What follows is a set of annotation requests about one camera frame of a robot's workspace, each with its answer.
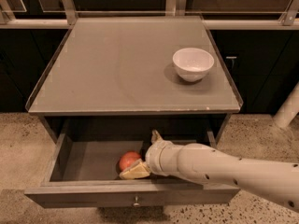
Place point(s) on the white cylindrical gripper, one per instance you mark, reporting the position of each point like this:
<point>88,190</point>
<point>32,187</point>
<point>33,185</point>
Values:
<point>154,156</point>

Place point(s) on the red apple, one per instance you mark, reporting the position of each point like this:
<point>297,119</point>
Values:
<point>128,159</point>

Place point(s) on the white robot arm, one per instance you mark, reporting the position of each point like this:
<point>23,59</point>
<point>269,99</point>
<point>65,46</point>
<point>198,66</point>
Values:
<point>275,181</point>

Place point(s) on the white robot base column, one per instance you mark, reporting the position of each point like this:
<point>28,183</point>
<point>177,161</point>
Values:
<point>289,109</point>

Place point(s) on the small metal drawer knob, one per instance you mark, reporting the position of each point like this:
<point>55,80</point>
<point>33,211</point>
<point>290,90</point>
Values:
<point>136,202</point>

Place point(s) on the open grey top drawer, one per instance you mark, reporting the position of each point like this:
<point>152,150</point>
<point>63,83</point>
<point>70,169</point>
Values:
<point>85,173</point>

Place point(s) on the grey cabinet with glass top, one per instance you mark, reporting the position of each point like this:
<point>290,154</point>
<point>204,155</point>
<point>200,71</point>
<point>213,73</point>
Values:
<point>115,78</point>

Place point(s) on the white ceramic bowl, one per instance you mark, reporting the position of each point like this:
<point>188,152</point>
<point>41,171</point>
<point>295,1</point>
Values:
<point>192,64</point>

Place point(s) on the dark background cabinet handle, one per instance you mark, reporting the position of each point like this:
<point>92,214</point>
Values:
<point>230,61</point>

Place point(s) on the metal railing frame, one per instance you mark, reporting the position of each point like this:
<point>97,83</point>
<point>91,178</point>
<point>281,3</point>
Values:
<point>214,14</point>

